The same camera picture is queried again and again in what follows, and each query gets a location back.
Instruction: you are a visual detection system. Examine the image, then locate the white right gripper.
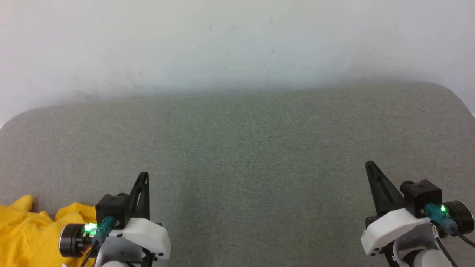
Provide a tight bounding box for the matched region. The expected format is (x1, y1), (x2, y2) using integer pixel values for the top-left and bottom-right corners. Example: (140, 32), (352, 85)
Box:
(361, 160), (475, 256)

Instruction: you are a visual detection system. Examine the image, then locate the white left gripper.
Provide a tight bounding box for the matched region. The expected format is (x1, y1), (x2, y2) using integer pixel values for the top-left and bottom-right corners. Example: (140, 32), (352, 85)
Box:
(59, 172), (172, 267)

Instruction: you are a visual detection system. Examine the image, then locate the yellow tiger face T-shirt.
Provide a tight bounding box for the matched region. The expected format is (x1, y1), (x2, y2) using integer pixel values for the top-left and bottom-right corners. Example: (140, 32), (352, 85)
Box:
(0, 195), (98, 267)

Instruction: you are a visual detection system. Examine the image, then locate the grey fabric sofa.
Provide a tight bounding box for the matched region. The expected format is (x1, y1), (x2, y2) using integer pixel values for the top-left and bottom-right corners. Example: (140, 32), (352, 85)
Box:
(0, 82), (475, 267)

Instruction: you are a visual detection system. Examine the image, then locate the left cable with teal plug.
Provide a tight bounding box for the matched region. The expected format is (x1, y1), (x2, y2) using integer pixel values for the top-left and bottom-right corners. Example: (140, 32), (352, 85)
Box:
(79, 216), (116, 267)

